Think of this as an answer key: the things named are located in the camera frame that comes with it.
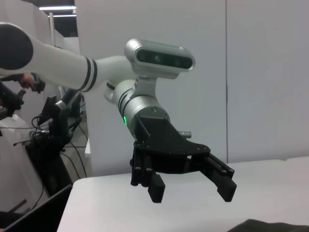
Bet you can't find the black equipment stand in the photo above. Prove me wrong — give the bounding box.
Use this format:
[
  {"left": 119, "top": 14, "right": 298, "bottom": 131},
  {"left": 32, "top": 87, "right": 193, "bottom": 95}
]
[{"left": 31, "top": 88, "right": 85, "bottom": 196}]

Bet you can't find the long ceiling light strip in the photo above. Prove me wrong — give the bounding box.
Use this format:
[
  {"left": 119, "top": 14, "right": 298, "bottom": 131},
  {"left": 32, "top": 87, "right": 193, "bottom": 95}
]
[{"left": 38, "top": 6, "right": 77, "bottom": 11}]

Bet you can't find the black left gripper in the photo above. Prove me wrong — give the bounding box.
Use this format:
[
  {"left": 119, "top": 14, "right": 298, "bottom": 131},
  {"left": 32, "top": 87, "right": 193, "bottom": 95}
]
[{"left": 129, "top": 115, "right": 238, "bottom": 203}]

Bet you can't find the dark green printed t-shirt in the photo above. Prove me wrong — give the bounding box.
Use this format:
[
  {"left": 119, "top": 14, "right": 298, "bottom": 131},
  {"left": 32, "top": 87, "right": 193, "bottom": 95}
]
[{"left": 226, "top": 218, "right": 309, "bottom": 232}]

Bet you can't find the black laptop lid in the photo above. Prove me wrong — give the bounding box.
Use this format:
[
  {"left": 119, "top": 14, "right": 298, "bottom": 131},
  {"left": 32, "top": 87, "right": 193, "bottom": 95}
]
[{"left": 0, "top": 183, "right": 73, "bottom": 232}]

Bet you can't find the black handheld controller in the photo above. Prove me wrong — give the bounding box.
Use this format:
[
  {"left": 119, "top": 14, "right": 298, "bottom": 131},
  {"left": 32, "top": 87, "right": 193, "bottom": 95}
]
[
  {"left": 13, "top": 89, "right": 27, "bottom": 112},
  {"left": 32, "top": 78, "right": 46, "bottom": 94}
]

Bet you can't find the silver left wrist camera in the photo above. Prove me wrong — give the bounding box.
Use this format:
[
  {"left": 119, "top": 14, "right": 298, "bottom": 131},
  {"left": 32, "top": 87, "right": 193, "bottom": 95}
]
[{"left": 124, "top": 38, "right": 196, "bottom": 80}]

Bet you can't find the operator bare hand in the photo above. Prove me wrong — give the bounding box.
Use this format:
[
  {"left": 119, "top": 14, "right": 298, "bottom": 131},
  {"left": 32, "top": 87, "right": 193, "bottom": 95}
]
[{"left": 20, "top": 73, "right": 37, "bottom": 90}]

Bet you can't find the black loose floor cable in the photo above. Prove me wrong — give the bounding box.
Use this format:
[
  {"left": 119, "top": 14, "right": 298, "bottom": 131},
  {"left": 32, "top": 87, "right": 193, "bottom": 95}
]
[{"left": 60, "top": 141, "right": 88, "bottom": 179}]

